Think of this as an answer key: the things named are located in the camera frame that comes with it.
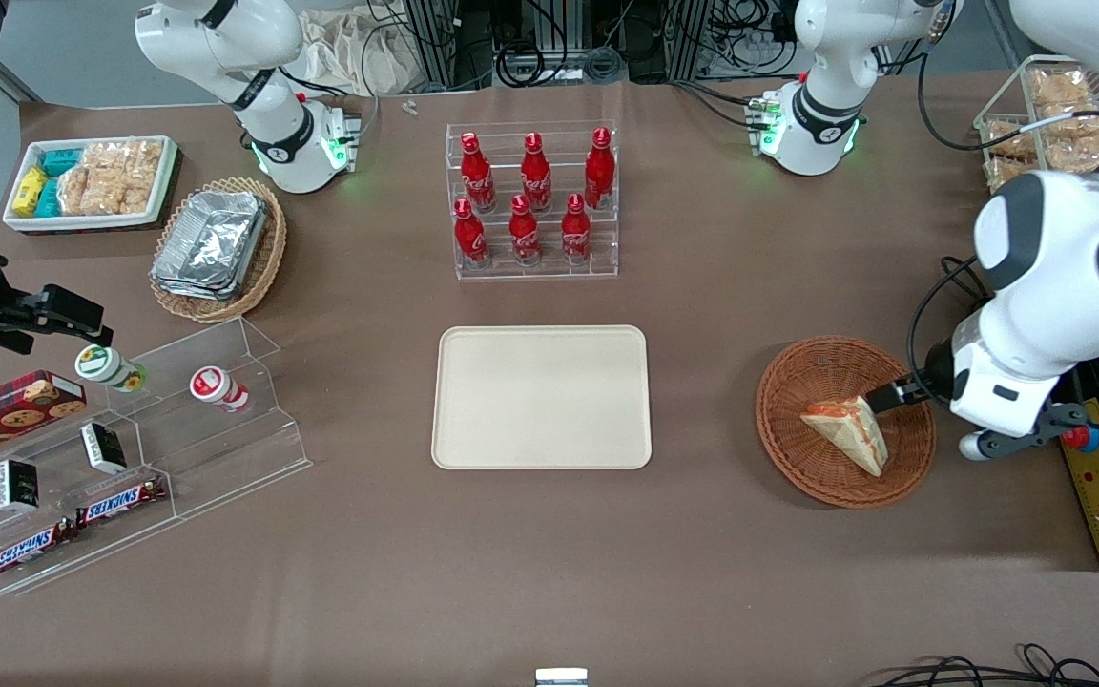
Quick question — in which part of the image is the triangular sandwich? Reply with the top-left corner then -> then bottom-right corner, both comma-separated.
800,394 -> 890,478

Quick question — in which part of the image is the white rectangular snack tray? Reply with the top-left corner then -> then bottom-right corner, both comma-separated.
3,135 -> 178,233

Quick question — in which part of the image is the brown round wicker basket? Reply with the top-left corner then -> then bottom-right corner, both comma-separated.
756,336 -> 938,510

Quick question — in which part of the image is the light oval wicker basket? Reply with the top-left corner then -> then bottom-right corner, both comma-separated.
149,177 -> 288,323

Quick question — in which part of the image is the beige plastic serving tray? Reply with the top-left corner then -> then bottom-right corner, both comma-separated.
431,325 -> 653,470

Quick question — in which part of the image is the green lidded yogurt cup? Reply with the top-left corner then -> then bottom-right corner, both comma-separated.
74,345 -> 147,394

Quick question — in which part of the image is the yellow snack packet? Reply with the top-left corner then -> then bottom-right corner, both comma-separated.
13,167 -> 50,217

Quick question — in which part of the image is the red plaid cookie box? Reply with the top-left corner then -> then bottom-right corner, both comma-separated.
0,370 -> 88,468

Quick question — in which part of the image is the small black white carton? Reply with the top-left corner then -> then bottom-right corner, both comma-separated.
80,423 -> 128,475
0,459 -> 41,513

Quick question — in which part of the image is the red lidded yogurt cup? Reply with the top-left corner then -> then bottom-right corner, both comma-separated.
189,366 -> 252,413

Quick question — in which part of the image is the brown Snickers chocolate bar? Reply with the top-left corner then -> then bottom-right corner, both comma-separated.
75,475 -> 169,531
0,518 -> 78,581

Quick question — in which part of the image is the clear acrylic tiered stand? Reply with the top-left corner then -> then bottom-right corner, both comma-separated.
114,317 -> 313,523
0,377 -> 180,597

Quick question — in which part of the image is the red cola bottle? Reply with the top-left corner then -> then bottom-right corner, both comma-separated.
460,132 -> 497,213
584,127 -> 616,211
454,198 -> 490,269
520,132 -> 553,213
508,194 -> 542,266
561,193 -> 592,265

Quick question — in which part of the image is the clear acrylic bottle rack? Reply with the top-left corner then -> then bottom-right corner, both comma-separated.
445,119 -> 619,281

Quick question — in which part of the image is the beige cloth bag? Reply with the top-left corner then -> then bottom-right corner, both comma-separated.
300,8 -> 428,96

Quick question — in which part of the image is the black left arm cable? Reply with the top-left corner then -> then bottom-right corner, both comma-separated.
905,281 -> 989,383

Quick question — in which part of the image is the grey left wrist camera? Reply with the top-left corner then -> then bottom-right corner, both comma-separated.
958,403 -> 1089,462

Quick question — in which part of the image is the black appliance power cable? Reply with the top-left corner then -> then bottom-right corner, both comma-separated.
941,254 -> 989,299

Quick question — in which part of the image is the white wire shelf rack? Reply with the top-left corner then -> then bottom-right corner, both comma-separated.
974,55 -> 1099,192

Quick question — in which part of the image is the black looped cable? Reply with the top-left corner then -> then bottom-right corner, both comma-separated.
879,643 -> 1099,687

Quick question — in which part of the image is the black hanging cable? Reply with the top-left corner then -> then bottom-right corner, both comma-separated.
916,38 -> 991,154

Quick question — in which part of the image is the black right base cable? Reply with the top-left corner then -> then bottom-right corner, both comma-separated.
278,65 -> 381,144

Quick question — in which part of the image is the black base cable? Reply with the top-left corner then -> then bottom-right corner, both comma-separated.
278,65 -> 381,144
672,80 -> 772,131

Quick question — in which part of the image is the black left base cable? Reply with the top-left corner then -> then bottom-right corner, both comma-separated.
672,80 -> 772,131

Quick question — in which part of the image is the grey coiled cable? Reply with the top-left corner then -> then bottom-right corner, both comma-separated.
583,45 -> 626,83

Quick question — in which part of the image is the black coiled cable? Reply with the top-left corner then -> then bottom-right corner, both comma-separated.
497,42 -> 547,89

